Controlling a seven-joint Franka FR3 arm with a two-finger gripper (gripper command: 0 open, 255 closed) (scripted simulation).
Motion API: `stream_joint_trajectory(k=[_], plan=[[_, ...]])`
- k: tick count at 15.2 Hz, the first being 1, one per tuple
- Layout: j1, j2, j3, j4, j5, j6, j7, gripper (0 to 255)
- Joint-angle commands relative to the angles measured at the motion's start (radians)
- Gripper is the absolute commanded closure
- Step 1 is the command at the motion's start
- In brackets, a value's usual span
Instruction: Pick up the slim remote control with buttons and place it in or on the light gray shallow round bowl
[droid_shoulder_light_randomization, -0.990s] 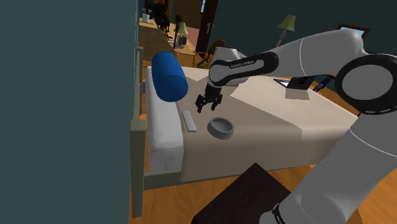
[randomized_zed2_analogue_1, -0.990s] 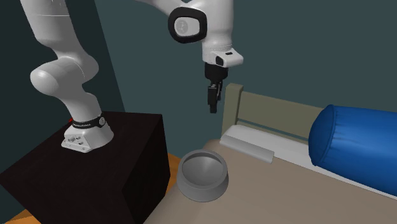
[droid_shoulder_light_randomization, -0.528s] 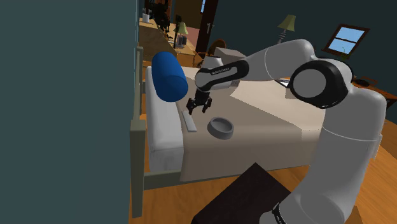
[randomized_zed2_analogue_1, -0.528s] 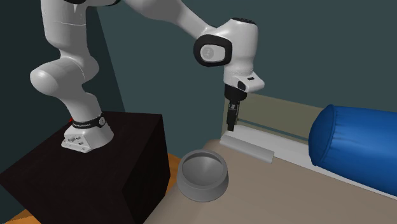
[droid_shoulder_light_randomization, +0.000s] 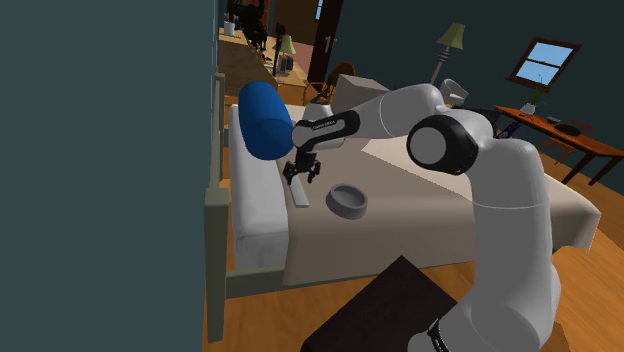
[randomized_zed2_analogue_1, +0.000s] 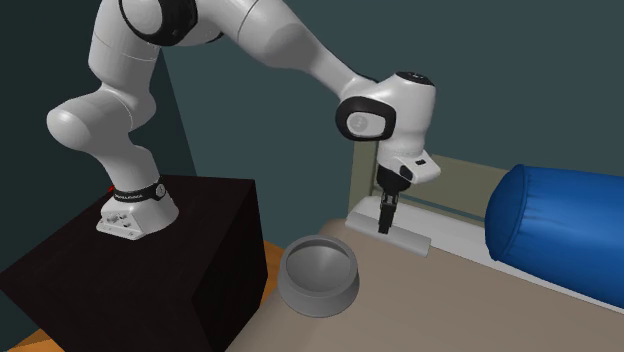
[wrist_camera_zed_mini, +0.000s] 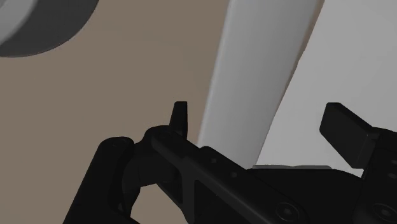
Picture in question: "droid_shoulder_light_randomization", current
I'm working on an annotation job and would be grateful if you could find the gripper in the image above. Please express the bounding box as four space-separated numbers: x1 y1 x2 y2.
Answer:
283 148 322 186

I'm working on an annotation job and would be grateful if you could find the flat white bar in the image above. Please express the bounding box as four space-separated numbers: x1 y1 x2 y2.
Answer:
286 176 311 209

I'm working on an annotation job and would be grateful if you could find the grey bowl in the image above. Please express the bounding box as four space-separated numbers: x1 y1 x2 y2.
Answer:
325 183 369 221

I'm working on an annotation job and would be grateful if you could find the blue bolster pillow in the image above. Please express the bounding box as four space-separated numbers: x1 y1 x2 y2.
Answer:
238 80 296 162

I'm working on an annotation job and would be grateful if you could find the wooden chair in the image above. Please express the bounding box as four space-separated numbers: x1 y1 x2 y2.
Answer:
304 61 357 106

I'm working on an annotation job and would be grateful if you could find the beige cardboard box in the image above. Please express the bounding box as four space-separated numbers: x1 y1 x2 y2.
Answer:
330 73 391 114

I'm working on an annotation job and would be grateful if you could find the bed with beige cover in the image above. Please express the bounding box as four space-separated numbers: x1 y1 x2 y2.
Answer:
203 72 603 344

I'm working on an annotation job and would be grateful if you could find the table lamp with green shade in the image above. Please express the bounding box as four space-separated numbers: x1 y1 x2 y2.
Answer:
271 33 297 78

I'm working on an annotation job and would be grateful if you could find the light wooden dresser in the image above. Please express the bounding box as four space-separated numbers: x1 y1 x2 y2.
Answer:
217 26 309 106

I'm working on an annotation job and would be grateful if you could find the dark wooden door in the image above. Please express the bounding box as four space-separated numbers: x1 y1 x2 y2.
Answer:
306 0 344 84

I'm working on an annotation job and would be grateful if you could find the white armchair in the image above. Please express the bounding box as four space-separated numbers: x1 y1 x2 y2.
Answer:
440 78 470 108

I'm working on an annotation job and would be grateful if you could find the floor lamp with green shade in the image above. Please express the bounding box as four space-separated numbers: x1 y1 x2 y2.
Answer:
428 22 466 86

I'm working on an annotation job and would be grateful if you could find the white pot with green plant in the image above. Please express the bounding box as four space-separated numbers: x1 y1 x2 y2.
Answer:
519 73 548 117

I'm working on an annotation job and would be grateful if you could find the brown wooden desk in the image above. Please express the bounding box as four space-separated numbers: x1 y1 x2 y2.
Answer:
493 105 624 187

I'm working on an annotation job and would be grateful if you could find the window with brown frame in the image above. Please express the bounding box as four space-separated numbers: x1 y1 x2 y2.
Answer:
505 37 583 92

